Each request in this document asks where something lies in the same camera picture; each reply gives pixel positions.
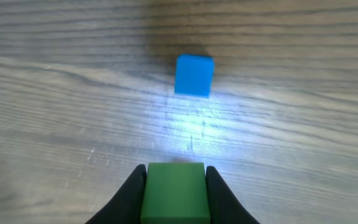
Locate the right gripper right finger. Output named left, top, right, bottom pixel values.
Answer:
left=205, top=166, right=260, bottom=224

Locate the green cube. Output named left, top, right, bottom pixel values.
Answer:
left=139, top=162, right=211, bottom=224

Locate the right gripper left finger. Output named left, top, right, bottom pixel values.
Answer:
left=85, top=164, right=148, bottom=224

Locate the blue cube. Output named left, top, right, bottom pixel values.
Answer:
left=174, top=54, right=215, bottom=99

